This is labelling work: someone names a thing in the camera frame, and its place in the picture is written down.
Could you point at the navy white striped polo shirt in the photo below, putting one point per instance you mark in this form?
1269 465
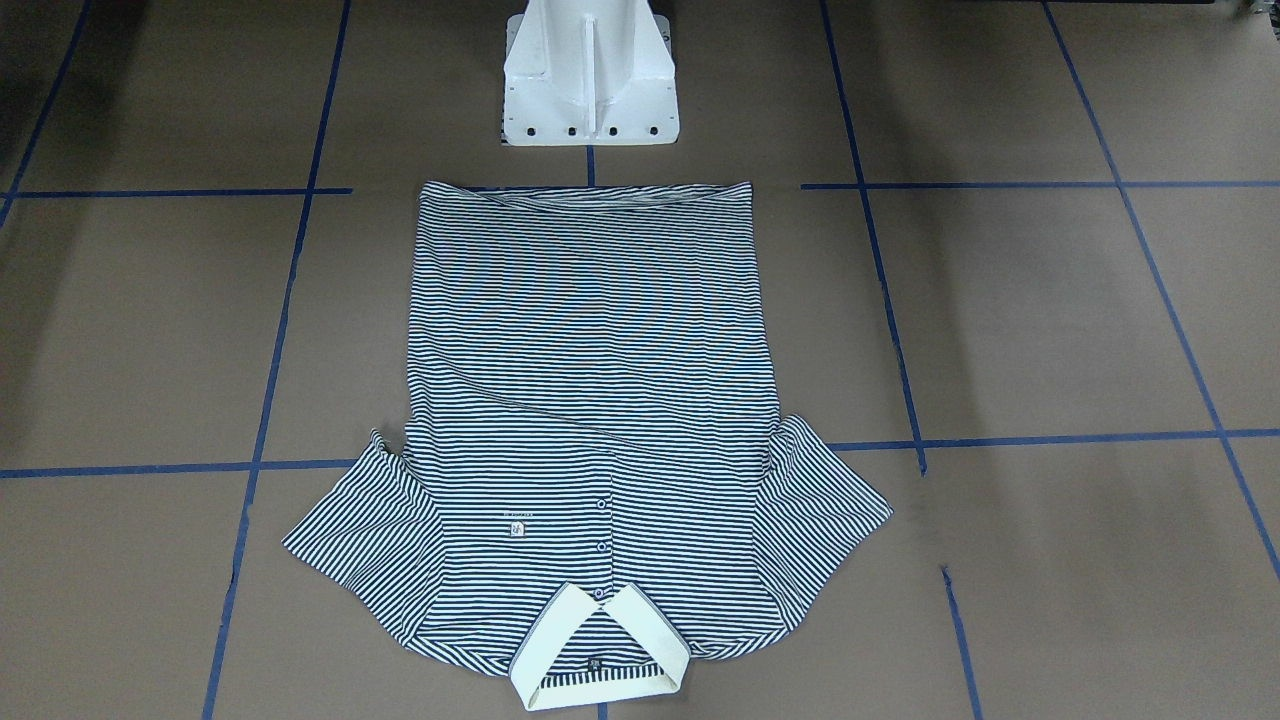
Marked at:
597 485

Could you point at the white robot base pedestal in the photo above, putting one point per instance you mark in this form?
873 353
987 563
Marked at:
579 73

